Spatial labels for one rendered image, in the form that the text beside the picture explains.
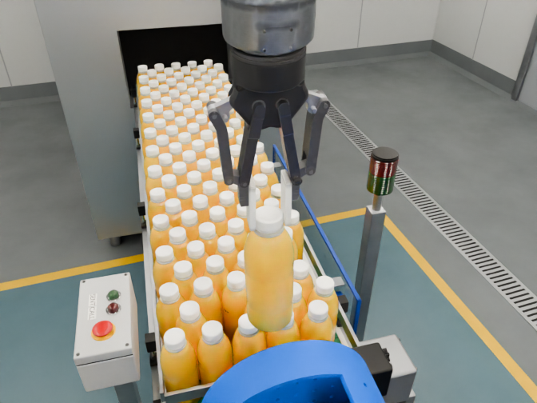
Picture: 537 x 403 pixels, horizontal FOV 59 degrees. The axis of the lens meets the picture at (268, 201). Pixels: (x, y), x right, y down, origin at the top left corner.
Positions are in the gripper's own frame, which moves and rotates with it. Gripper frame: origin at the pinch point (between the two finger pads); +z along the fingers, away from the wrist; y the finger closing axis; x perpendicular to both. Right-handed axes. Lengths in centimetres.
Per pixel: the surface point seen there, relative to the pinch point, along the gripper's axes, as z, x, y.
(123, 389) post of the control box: 59, 14, -29
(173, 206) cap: 40, 50, -15
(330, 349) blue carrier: 23.5, -7.4, 7.8
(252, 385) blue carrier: 23.3, -10.9, -4.3
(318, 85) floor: 173, 375, 124
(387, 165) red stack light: 25, 37, 35
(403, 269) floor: 155, 114, 98
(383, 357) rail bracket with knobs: 46, 3, 24
